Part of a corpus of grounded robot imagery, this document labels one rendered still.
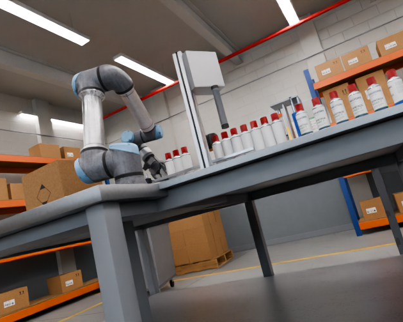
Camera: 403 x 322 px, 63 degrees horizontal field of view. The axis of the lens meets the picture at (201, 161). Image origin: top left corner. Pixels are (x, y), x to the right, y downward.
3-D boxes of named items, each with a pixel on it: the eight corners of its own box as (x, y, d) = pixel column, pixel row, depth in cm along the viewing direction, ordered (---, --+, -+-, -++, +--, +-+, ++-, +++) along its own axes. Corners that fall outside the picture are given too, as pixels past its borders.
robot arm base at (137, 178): (159, 193, 134) (155, 170, 136) (135, 196, 121) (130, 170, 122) (132, 202, 141) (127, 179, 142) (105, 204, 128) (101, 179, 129)
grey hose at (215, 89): (230, 127, 153) (219, 85, 157) (227, 126, 150) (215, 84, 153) (223, 130, 154) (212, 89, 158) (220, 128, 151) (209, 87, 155)
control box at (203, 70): (225, 86, 159) (215, 51, 163) (194, 87, 151) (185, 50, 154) (215, 96, 168) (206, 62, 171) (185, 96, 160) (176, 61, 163)
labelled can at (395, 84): (416, 114, 125) (398, 65, 128) (401, 119, 127) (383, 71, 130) (414, 117, 129) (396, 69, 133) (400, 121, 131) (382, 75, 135)
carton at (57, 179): (108, 211, 167) (98, 160, 172) (67, 216, 146) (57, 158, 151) (70, 223, 181) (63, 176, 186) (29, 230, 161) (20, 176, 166)
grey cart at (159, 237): (137, 293, 431) (123, 221, 448) (183, 283, 423) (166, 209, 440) (107, 314, 344) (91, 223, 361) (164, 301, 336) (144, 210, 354)
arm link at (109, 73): (123, 53, 148) (164, 129, 183) (101, 60, 150) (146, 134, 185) (120, 67, 140) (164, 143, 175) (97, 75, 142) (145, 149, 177)
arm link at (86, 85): (105, 173, 127) (98, 59, 147) (71, 182, 130) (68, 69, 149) (121, 181, 138) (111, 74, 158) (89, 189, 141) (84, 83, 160)
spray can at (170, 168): (182, 188, 175) (174, 152, 179) (177, 188, 171) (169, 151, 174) (174, 191, 177) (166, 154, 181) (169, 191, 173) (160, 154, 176)
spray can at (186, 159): (199, 183, 171) (190, 145, 174) (194, 183, 166) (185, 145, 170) (190, 186, 173) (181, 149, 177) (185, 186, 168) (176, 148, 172)
